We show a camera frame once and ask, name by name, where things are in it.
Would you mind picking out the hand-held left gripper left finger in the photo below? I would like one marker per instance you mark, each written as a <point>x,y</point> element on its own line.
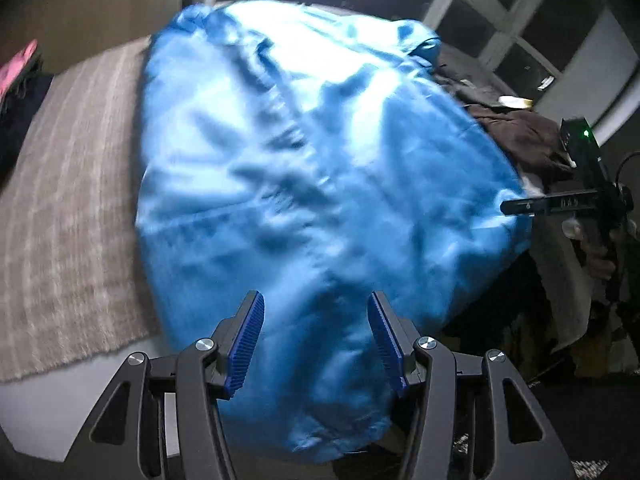
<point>245,345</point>

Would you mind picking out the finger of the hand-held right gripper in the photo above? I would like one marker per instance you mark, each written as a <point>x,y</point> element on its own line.
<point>540,205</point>

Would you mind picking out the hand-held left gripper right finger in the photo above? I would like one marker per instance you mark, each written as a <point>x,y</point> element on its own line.
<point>387,345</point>

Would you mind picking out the blue striped zip jacket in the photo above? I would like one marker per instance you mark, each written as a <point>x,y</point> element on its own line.
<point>300,185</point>

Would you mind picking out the person's right hand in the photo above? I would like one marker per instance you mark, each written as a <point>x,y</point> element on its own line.
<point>597,260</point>

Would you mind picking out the brown cloth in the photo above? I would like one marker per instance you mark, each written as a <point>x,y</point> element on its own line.
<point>520,135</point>

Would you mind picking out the dark grey hoodie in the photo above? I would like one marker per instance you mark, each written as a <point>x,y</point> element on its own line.
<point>470,80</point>

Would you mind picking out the beige plaid blanket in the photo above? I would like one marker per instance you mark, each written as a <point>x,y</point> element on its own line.
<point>65,235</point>

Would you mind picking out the black folded cloth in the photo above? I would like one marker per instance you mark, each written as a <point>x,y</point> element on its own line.
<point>22,110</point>

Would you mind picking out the pink folded cloth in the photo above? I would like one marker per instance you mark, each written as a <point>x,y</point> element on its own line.
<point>20,65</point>

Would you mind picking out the wooden headboard panel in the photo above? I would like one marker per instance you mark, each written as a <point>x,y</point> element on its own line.
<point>100,5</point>

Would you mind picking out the white grid window frame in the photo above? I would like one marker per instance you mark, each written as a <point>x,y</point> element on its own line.
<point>505,20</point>

